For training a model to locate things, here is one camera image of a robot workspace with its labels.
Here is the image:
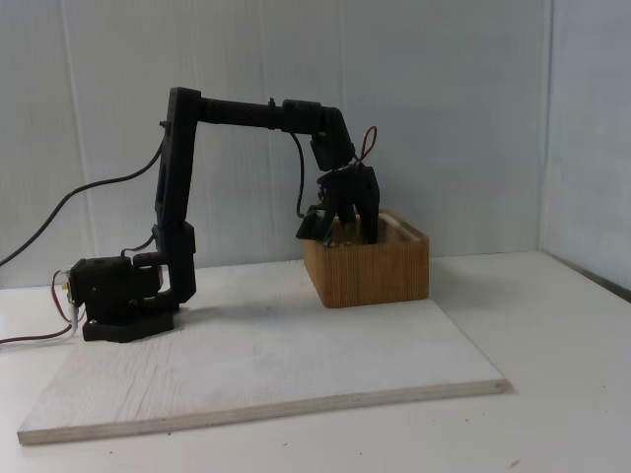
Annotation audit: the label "slatted wooden box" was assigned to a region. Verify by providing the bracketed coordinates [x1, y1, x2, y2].
[302, 210, 430, 309]

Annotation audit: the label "red wrist servo wire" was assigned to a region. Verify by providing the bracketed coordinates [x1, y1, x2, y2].
[351, 125, 379, 165]

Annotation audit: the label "white painted plywood board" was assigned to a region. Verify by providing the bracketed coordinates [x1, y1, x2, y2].
[17, 255, 512, 447]

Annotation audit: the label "red and white base wires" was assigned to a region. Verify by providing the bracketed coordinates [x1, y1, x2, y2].
[0, 268, 83, 352]

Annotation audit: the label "black camera cable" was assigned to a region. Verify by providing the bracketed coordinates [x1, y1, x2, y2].
[289, 131, 311, 219]

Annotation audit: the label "brass ball valve red handle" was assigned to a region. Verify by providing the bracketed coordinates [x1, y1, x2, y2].
[322, 221, 369, 248]

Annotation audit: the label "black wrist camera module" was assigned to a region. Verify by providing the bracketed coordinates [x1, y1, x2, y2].
[295, 203, 337, 243]

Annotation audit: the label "black power cable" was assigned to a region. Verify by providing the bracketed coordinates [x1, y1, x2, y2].
[0, 145, 167, 270]

